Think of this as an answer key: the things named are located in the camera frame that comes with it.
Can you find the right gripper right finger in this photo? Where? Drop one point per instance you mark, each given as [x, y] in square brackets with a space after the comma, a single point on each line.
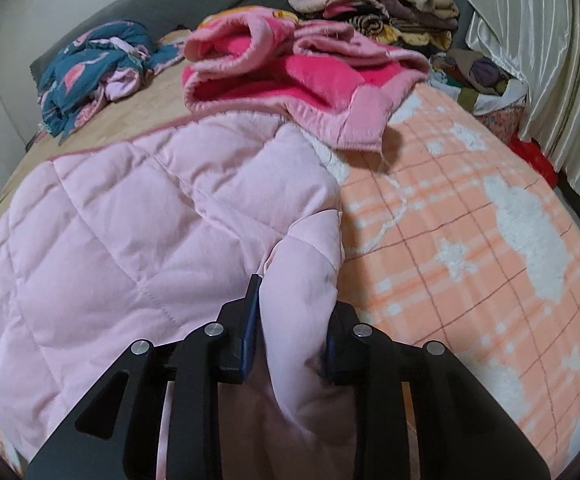
[462, 431]

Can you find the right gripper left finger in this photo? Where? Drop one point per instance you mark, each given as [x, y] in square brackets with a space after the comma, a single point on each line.
[156, 407]

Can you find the pink quilted jacket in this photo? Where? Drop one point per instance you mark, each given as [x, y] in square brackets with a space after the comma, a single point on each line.
[146, 239]

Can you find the pile of folded clothes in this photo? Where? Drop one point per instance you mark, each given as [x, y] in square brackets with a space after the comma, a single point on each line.
[437, 30]

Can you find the orange plaid fleece blanket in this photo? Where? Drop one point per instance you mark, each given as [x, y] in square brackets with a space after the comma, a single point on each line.
[448, 235]

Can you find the red cloth by curtain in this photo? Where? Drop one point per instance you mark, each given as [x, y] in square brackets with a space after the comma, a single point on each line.
[532, 154]

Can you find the tan bed sheet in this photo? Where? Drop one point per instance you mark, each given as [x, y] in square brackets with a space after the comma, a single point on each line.
[156, 105]

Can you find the blue floral padded garment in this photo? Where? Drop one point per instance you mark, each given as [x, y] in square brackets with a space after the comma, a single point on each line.
[107, 64]

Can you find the hot pink fleece garment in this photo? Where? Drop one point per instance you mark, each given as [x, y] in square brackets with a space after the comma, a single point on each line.
[332, 81]

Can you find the cream satin curtain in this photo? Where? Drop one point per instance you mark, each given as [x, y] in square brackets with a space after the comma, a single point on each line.
[538, 41]

